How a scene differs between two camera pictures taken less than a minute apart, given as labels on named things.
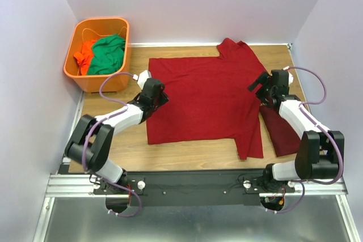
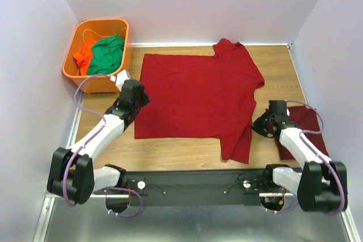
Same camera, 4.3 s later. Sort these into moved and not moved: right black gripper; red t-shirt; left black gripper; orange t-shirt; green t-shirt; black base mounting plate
Moved: right black gripper; red t-shirt; left black gripper
Not moved: black base mounting plate; green t-shirt; orange t-shirt
